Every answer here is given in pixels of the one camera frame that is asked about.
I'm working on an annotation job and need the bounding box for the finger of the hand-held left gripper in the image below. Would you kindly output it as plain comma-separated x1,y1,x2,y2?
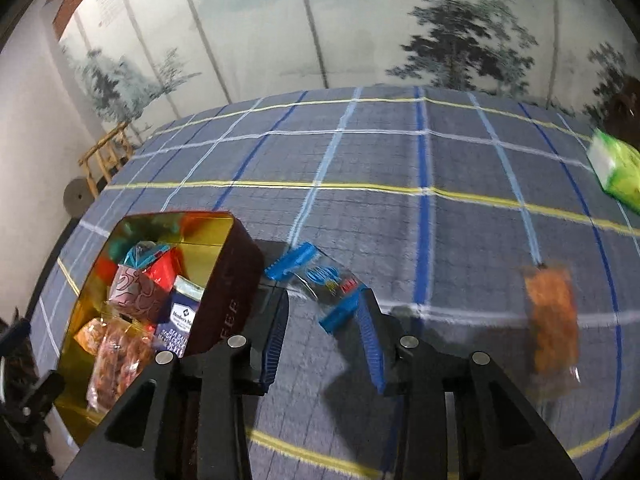
22,370,67,418

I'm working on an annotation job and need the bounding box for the clear packet with blue ends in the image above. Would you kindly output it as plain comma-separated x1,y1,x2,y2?
264,241,372,335

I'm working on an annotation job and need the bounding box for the round grey disc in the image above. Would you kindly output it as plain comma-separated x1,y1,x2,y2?
62,177,94,219

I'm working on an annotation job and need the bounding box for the tree landscape wall mural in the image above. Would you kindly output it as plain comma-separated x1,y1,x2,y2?
54,0,640,128

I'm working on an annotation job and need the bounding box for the navy and white snack packet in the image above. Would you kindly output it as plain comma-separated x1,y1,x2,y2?
154,277,205,357

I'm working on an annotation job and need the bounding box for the brown snack clear packet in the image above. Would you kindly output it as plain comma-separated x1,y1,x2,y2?
86,319,155,413

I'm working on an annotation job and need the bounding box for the green tissue pack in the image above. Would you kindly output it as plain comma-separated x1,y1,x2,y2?
586,129,640,207

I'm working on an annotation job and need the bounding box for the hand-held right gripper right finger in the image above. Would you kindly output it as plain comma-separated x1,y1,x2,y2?
355,289,583,480

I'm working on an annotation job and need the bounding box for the teal snack packet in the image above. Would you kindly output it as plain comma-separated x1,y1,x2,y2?
122,241,172,268

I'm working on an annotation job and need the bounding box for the blue checked tablecloth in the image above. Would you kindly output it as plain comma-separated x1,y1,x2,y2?
30,85,640,480

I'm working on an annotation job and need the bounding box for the dark carved wooden chair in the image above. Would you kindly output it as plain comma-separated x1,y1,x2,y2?
602,76,640,133

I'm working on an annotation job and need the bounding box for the pink patterned snack packet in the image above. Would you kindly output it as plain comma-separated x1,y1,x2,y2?
107,264,172,322

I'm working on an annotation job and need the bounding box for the small orange snack packet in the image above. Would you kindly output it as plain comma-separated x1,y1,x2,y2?
74,317,108,357

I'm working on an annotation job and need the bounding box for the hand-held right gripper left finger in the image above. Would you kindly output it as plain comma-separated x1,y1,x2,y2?
60,287,291,480

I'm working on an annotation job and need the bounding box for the orange snack clear packet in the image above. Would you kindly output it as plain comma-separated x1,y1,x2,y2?
520,264,583,398

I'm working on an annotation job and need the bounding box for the gold tin box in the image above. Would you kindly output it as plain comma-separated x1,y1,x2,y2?
56,211,267,447

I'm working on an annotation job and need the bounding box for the red snack packet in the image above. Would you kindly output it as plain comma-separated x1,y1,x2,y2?
147,249,187,292

